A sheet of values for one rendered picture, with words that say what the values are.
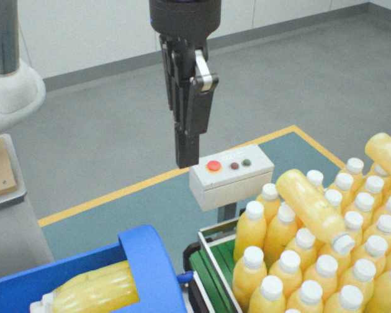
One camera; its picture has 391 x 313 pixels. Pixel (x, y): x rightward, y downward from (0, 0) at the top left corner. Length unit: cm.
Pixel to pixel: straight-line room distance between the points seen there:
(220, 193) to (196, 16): 64
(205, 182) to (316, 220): 28
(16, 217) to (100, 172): 147
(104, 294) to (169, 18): 44
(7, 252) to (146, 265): 76
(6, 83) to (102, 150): 176
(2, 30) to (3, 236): 59
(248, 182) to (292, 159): 177
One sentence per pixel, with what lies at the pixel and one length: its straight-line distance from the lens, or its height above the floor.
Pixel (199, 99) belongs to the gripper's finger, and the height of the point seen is 153.
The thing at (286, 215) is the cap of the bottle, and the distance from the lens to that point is 87.
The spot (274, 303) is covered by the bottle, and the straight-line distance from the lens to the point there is 78.
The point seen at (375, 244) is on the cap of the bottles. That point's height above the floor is 111.
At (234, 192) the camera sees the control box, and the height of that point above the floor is 104.
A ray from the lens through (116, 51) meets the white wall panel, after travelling 363.
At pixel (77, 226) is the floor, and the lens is 234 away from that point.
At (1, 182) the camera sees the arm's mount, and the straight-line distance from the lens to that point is 117.
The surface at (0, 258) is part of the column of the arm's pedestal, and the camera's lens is 133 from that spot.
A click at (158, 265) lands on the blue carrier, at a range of 62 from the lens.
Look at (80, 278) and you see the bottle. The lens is 74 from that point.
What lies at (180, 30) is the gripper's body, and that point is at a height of 160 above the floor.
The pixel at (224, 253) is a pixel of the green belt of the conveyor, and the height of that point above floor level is 90.
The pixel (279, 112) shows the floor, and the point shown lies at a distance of 320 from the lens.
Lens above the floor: 175
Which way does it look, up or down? 41 degrees down
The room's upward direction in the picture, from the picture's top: straight up
